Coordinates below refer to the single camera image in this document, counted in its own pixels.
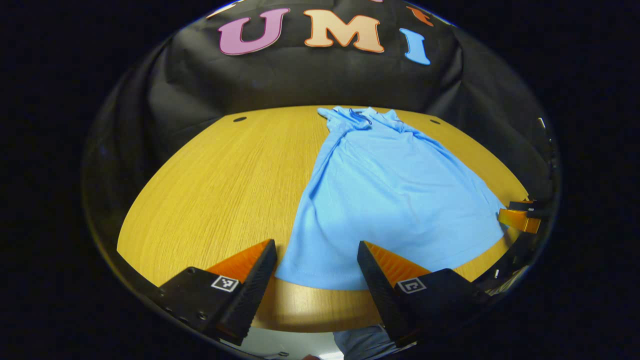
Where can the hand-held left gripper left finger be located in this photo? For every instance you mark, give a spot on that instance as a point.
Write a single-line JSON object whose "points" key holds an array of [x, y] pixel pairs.
{"points": [[252, 292]]}

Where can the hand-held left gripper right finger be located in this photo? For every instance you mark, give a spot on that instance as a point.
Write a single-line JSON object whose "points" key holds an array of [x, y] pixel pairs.
{"points": [[377, 292]]}

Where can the light blue T-shirt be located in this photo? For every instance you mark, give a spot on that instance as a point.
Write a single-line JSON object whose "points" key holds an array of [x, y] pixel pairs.
{"points": [[390, 200]]}

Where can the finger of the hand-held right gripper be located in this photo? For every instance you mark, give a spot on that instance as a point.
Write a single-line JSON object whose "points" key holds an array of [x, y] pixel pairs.
{"points": [[522, 204], [520, 220]]}

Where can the person's grey-blue clothing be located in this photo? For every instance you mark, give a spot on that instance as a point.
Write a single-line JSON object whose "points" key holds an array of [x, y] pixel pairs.
{"points": [[365, 345]]}

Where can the black backdrop cloth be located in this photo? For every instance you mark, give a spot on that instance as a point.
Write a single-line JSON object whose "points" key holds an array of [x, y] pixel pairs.
{"points": [[300, 80]]}

